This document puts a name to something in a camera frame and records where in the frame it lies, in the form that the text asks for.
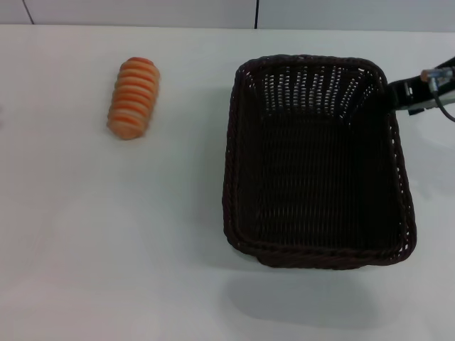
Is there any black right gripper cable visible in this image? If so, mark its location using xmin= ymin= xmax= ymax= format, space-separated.
xmin=430 ymin=87 xmax=455 ymax=123

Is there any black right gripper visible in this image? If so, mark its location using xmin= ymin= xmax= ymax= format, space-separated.
xmin=385 ymin=55 xmax=455 ymax=116

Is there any silver right gripper cable plug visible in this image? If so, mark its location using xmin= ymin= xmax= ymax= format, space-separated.
xmin=420 ymin=66 xmax=455 ymax=90

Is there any dark brown woven basket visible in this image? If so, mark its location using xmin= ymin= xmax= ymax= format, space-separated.
xmin=222 ymin=53 xmax=417 ymax=271

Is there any ridged orange bread roll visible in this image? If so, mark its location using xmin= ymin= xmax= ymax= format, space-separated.
xmin=106 ymin=56 xmax=161 ymax=141

